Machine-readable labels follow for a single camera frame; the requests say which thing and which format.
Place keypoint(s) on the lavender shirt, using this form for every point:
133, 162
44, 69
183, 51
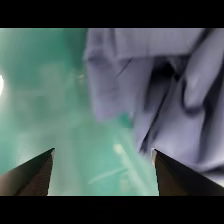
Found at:
160, 86

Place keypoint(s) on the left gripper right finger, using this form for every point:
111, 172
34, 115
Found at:
180, 180

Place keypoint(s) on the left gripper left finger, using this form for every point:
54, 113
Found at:
31, 178

